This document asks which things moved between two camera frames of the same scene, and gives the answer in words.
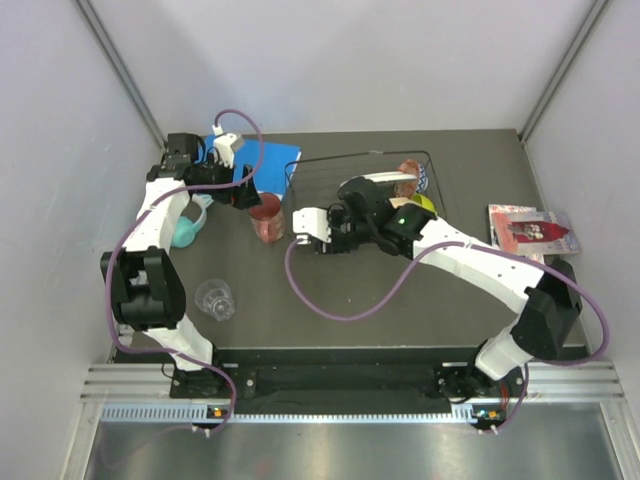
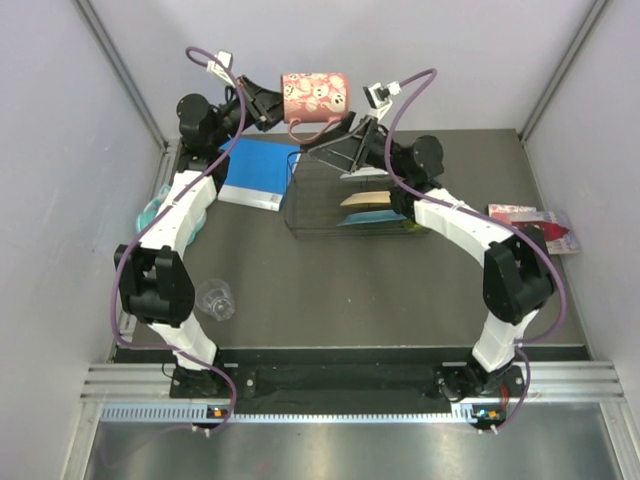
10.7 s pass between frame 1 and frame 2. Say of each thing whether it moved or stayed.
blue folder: stayed
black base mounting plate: stayed
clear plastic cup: stayed
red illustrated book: stayed
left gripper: moved
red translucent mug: moved
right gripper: moved
